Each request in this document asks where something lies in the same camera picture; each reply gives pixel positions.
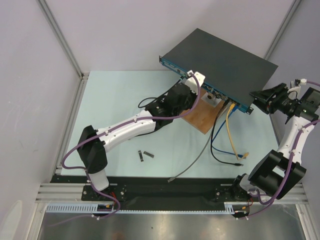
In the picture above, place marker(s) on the wooden board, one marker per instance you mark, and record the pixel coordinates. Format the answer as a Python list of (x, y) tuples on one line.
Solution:
[(203, 116)]

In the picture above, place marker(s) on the black transceiver plug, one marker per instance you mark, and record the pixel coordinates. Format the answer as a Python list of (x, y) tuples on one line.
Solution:
[(141, 156)]

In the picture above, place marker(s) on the grey metal switch mount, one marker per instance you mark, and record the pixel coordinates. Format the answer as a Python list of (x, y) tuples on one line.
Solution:
[(210, 99)]

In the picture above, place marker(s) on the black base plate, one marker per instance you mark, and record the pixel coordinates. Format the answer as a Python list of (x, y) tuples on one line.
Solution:
[(158, 194)]

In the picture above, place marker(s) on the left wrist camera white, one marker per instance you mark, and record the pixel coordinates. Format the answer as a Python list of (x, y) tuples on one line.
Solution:
[(194, 80)]

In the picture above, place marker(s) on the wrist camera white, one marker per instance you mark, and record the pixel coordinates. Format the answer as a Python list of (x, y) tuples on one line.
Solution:
[(194, 80), (295, 85)]

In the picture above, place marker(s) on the blue black network switch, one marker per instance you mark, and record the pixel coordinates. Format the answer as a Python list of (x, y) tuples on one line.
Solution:
[(230, 72)]

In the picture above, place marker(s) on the white slotted cable duct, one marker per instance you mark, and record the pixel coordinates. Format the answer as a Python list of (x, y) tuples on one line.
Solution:
[(88, 208)]

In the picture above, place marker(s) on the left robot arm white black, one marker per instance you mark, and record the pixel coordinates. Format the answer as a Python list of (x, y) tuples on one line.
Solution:
[(98, 142)]

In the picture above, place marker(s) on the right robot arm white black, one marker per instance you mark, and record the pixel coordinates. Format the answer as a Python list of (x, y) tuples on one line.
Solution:
[(280, 170)]

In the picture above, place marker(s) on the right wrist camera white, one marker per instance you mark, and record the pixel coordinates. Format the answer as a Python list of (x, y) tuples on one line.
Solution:
[(295, 85)]

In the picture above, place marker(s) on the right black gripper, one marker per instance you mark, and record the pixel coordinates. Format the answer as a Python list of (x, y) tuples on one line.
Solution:
[(268, 99)]

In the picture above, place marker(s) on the black transceiver plug slanted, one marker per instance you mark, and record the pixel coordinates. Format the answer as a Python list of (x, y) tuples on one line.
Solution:
[(148, 154)]

